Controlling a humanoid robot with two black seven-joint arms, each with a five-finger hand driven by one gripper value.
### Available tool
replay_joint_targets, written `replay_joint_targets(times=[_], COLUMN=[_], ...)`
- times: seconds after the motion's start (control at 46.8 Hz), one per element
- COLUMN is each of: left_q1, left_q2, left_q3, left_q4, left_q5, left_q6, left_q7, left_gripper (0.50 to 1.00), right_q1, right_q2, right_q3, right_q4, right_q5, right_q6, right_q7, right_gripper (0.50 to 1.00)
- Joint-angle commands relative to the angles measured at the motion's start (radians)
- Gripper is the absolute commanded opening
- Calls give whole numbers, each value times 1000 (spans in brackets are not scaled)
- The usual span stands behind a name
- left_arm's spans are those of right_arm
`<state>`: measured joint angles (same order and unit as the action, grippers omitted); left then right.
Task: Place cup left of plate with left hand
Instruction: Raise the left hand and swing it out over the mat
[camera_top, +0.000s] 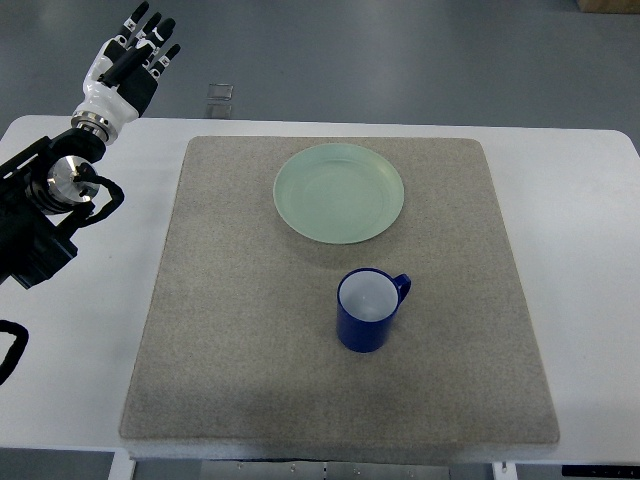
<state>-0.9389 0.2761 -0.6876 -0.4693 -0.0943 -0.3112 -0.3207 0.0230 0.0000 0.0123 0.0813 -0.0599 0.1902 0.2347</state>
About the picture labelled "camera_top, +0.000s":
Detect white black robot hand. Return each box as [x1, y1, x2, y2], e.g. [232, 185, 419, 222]
[71, 1, 180, 145]

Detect blue mug white inside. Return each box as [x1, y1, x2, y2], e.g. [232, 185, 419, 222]
[336, 267, 412, 353]

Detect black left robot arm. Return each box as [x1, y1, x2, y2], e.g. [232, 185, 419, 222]
[1, 124, 125, 289]

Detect clear floor marker plate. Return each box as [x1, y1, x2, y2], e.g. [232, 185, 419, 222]
[205, 83, 234, 120]

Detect light green plate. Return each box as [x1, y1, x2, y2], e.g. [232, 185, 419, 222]
[273, 143, 405, 245]

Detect grey felt mat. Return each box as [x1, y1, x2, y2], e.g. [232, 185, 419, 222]
[120, 137, 559, 455]

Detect cardboard box corner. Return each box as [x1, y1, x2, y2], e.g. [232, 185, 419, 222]
[576, 0, 640, 14]

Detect black braided cable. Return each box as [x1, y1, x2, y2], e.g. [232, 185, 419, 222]
[0, 319, 30, 386]

